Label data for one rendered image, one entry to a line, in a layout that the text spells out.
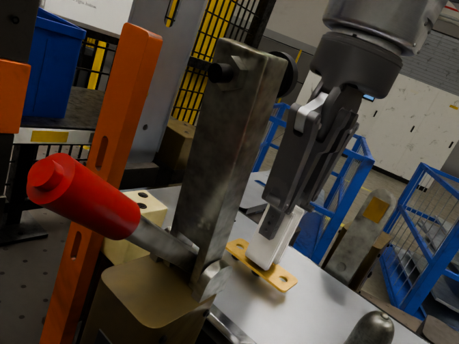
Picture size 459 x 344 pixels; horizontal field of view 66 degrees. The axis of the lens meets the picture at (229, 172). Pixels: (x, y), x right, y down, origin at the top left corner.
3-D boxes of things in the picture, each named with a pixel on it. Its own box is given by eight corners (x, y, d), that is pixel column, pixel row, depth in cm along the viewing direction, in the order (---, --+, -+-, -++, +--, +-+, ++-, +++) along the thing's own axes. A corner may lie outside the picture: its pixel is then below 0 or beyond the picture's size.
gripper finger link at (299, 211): (279, 196, 38) (282, 196, 39) (255, 250, 40) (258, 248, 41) (302, 211, 36) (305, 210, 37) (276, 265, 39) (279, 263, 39)
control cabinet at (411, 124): (320, 147, 789) (373, 37, 714) (321, 143, 839) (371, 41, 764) (426, 193, 747) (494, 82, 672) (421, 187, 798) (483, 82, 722)
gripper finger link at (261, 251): (296, 213, 35) (294, 214, 35) (268, 269, 37) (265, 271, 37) (272, 198, 37) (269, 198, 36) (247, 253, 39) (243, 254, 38)
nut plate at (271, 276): (298, 282, 38) (303, 274, 38) (283, 294, 35) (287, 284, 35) (240, 239, 43) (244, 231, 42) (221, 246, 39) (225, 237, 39)
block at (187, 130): (156, 295, 74) (216, 138, 63) (125, 309, 67) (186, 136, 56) (133, 271, 78) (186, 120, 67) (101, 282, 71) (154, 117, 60)
